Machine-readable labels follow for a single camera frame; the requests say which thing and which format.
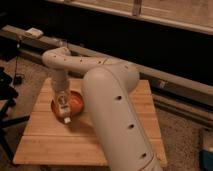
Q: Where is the clear plastic bottle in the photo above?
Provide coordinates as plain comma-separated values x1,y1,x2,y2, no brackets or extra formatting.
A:
58,91,71,124

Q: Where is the small white box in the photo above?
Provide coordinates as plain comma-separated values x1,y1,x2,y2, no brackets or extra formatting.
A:
26,28,43,38

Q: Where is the blue white container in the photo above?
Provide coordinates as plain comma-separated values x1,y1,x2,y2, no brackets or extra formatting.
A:
199,128,213,171

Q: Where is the wooden table board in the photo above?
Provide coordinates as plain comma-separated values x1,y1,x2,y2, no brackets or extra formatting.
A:
13,78,167,167

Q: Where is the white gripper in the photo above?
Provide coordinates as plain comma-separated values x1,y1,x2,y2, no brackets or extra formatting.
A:
51,69,71,112

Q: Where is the black cable with plug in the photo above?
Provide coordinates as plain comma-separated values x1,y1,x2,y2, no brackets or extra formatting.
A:
12,35,26,86

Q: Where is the long grey baseboard rail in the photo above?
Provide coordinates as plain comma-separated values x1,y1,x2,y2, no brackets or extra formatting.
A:
0,25,213,128

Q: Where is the black tripod stand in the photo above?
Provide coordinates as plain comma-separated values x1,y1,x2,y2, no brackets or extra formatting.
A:
0,67,29,162

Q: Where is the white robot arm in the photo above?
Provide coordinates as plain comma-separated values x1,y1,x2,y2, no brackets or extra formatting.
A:
42,47,163,171

